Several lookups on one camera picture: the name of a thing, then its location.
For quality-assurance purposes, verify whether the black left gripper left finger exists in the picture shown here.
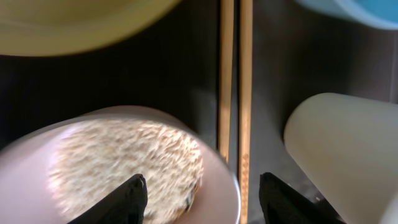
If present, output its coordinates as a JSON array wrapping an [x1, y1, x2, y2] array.
[[68, 174, 147, 224]]

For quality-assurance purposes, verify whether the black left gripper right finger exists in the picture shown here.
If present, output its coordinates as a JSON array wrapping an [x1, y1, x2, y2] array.
[[259, 172, 343, 224]]

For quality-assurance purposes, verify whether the pale green cup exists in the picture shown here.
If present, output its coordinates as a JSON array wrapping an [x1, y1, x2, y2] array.
[[284, 93, 397, 223]]

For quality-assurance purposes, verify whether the pink rice bowl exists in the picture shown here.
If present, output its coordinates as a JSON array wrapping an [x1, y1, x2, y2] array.
[[1, 106, 241, 224]]

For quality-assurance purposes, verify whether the pile of rice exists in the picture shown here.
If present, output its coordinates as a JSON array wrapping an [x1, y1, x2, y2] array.
[[49, 119, 203, 223]]

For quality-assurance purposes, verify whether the dark brown serving tray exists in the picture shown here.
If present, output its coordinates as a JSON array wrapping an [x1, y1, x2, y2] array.
[[1, 0, 397, 223]]

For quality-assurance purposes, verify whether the right wooden chopstick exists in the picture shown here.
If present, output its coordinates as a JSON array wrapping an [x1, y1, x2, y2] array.
[[238, 0, 253, 224]]

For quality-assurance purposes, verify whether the wooden chopstick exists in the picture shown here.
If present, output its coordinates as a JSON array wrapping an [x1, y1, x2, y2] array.
[[218, 0, 234, 163], [238, 0, 253, 224]]

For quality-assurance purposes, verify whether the yellow plate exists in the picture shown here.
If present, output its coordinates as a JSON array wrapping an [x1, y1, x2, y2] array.
[[1, 0, 180, 57]]

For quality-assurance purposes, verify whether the left wooden chopstick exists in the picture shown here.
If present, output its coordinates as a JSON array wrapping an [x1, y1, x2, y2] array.
[[218, 0, 234, 163]]

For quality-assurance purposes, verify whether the light blue bowl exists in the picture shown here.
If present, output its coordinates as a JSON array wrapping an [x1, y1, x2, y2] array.
[[295, 0, 397, 30]]

